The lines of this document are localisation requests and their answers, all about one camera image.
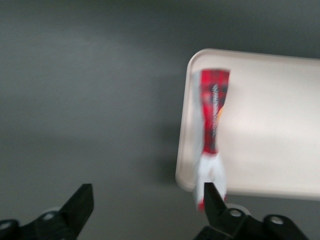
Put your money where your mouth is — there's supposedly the beige plastic tray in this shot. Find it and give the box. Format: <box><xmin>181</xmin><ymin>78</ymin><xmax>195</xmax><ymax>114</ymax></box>
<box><xmin>175</xmin><ymin>48</ymin><xmax>320</xmax><ymax>202</ymax></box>

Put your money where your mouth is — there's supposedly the red cookie box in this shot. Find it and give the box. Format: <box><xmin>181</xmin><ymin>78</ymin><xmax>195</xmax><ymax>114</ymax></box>
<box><xmin>191</xmin><ymin>68</ymin><xmax>232</xmax><ymax>212</ymax></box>

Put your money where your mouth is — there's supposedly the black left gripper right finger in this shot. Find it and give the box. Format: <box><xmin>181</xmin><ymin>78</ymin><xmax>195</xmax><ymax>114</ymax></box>
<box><xmin>197</xmin><ymin>182</ymin><xmax>310</xmax><ymax>240</ymax></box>

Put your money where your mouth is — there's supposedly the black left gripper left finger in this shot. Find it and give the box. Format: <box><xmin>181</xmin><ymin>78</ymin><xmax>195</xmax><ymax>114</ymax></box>
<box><xmin>0</xmin><ymin>183</ymin><xmax>96</xmax><ymax>240</ymax></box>

